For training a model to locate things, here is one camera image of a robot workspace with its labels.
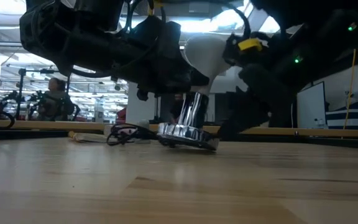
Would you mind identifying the brown paper notebook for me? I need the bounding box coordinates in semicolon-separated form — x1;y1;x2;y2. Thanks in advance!
68;131;108;144

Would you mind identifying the person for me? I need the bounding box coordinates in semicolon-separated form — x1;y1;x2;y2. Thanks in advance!
169;93;186;124
37;77;76;121

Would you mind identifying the yellow cable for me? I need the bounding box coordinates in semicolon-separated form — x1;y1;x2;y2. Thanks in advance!
343;48;357;130

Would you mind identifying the blue white striped box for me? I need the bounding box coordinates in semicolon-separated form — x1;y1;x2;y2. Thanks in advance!
324;99;358;130

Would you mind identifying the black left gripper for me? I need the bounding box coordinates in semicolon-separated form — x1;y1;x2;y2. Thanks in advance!
113;15;211;94

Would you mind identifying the black lamp power cord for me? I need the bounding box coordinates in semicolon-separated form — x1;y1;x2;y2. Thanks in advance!
106;123;158;147

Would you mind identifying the black camera rig frame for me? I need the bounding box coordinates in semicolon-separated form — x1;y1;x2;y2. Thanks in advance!
17;68;73;121

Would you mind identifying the white panel board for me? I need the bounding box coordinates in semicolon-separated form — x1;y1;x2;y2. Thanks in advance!
296;81;326;128

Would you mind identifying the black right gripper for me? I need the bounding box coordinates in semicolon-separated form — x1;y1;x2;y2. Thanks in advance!
219;34;295;141

